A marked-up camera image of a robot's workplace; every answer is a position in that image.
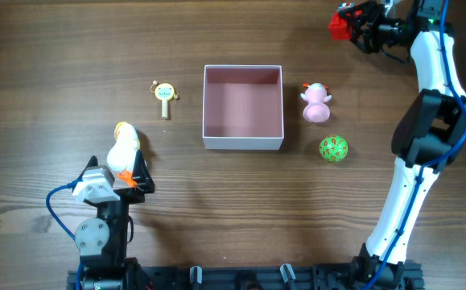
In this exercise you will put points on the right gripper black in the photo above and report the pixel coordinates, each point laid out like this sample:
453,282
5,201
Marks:
372,29

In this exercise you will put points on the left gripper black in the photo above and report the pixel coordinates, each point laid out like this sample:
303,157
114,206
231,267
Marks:
125,193

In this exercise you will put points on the pink open cardboard box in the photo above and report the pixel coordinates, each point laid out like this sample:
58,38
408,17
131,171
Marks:
242,107

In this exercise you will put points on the yellow wooden rattle toy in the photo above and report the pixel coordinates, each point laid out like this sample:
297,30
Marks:
164,92

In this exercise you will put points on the white yellow duck plush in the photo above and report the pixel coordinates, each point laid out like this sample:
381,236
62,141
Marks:
121,156

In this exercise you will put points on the pink pig toy figure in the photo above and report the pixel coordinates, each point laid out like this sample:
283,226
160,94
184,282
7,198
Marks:
316,96

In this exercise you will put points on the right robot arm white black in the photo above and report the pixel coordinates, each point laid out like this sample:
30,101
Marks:
428,138

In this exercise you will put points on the red toy fire truck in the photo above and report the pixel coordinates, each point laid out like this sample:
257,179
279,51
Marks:
338,27

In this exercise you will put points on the green numbered ball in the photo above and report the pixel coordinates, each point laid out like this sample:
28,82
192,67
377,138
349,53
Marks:
333,148

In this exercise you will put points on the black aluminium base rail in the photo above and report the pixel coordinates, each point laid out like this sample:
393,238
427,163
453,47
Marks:
316,277

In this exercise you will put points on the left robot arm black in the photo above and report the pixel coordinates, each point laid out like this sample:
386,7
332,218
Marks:
102,240

